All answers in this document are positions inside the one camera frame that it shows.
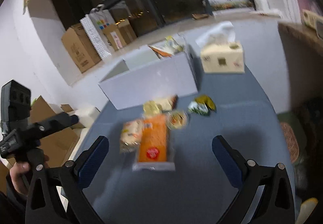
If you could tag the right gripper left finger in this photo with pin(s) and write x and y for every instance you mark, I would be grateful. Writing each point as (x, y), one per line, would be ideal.
(89, 161)

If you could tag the green yellow snack bag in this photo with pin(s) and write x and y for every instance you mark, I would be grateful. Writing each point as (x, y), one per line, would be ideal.
(202, 105)

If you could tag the tall brown cardboard box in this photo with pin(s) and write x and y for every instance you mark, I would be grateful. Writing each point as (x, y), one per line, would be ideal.
(80, 48)

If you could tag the clear bread packet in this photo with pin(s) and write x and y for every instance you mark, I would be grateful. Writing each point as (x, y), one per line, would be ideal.
(131, 135)

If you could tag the white spray bottle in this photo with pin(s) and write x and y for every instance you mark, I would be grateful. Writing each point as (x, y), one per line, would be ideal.
(261, 5)

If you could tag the small brown tray on sill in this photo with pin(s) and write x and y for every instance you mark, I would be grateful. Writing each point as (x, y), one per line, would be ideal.
(200, 16)

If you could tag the open small cardboard box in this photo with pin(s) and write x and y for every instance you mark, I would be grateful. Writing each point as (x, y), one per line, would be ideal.
(120, 35)

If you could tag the tissue pack with tissue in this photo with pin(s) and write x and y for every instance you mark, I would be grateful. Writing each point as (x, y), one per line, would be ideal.
(220, 52)

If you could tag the printed landscape gift box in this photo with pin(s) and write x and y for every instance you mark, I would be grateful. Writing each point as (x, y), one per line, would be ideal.
(219, 7)

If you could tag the yellow patterned small box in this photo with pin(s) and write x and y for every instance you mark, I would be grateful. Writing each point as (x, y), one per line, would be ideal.
(310, 18)

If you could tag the wooden side shelf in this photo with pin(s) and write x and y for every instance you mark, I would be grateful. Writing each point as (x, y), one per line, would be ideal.
(303, 54)

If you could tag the beige cracker packet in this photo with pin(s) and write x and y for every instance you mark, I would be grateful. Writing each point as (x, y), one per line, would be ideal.
(166, 103)

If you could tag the person's left hand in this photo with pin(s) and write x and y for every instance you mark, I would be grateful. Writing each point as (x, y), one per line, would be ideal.
(18, 170)

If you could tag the orange snack box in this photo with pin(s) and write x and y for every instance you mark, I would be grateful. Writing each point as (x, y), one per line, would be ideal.
(155, 151)

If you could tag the brown cardboard boxes on floor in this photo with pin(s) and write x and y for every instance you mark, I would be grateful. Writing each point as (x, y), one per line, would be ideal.
(58, 146)

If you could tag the white cardboard storage box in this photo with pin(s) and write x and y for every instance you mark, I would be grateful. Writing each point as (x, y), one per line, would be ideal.
(141, 76)

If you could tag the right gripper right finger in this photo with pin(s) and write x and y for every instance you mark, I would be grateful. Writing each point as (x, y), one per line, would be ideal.
(230, 160)

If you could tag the rolled white paper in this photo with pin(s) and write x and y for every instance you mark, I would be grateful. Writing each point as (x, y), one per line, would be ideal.
(270, 13)

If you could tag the white dotted paper bag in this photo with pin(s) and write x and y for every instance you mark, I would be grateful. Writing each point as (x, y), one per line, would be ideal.
(94, 23)

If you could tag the white orange snack bag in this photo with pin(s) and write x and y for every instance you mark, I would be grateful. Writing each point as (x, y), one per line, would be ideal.
(169, 46)

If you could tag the yellow jelly cup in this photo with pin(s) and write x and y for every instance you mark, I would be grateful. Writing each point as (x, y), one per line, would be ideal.
(177, 119)

